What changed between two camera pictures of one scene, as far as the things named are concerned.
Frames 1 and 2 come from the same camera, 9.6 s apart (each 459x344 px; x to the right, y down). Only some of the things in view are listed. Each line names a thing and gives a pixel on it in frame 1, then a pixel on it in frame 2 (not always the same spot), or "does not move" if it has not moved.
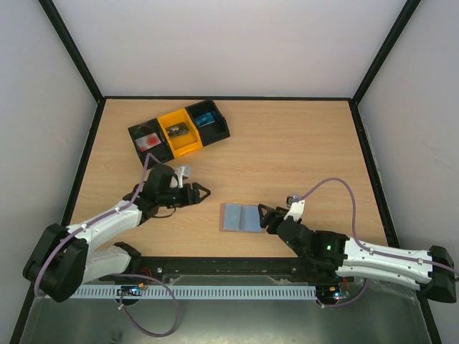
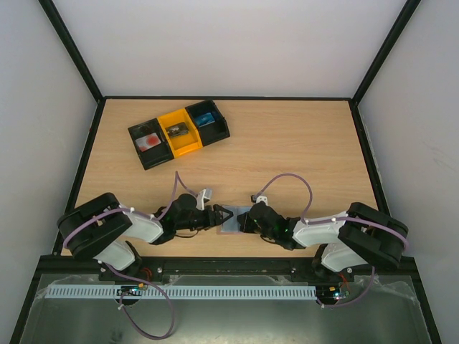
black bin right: (214, 132) does not move
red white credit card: (148, 141) does not move
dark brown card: (177, 130) does not move
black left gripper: (194, 193) → (216, 217)
